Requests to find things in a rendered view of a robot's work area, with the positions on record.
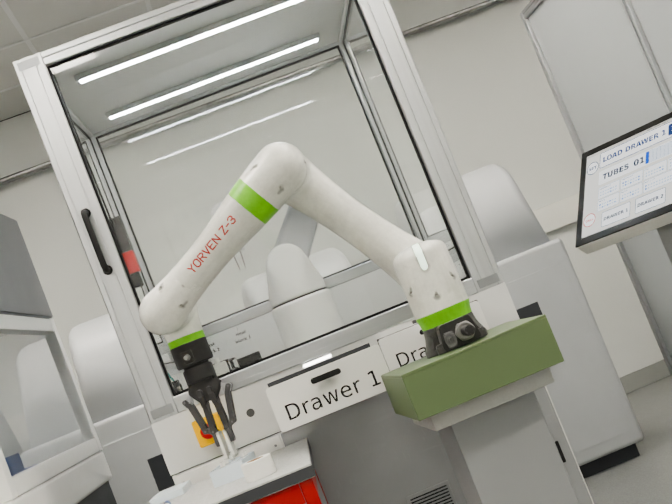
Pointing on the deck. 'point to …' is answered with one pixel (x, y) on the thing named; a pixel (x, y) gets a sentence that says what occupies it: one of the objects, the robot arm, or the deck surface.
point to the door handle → (95, 241)
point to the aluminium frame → (470, 251)
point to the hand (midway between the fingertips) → (226, 443)
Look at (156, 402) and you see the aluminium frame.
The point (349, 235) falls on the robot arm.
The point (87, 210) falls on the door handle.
